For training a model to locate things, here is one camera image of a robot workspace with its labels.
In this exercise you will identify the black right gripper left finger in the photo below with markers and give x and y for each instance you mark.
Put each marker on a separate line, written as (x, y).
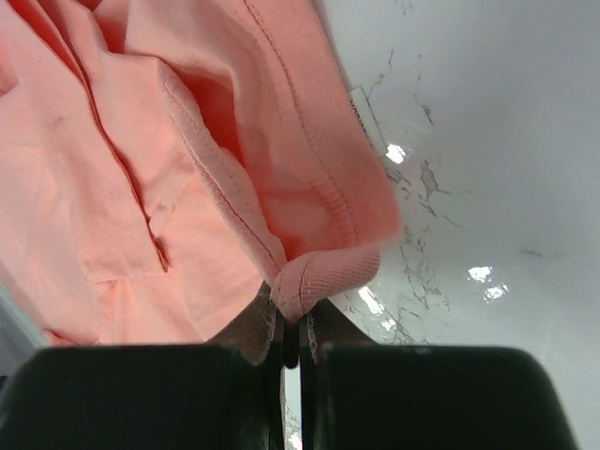
(223, 394)

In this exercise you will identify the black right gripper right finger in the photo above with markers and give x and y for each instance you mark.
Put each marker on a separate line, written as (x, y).
(359, 394)

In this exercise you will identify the salmon pink t shirt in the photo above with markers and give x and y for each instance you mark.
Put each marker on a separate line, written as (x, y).
(162, 160)

